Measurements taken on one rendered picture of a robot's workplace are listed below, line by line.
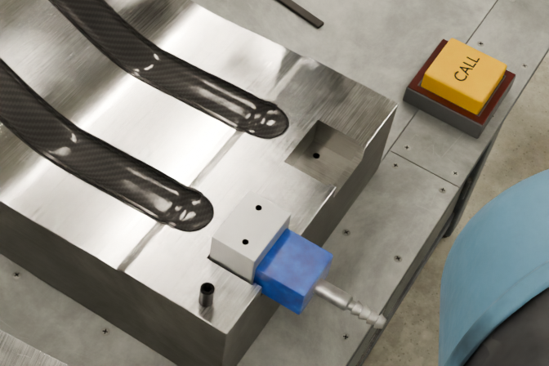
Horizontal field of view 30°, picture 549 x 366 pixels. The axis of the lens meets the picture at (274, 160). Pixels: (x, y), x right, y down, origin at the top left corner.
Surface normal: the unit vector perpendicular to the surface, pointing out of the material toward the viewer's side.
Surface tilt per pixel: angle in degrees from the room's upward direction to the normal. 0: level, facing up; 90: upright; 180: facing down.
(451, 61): 0
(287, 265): 0
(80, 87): 19
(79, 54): 25
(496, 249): 57
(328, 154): 0
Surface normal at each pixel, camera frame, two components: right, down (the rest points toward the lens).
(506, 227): -0.77, -0.47
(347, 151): -0.52, 0.64
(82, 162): 0.11, -0.68
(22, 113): 0.44, -0.34
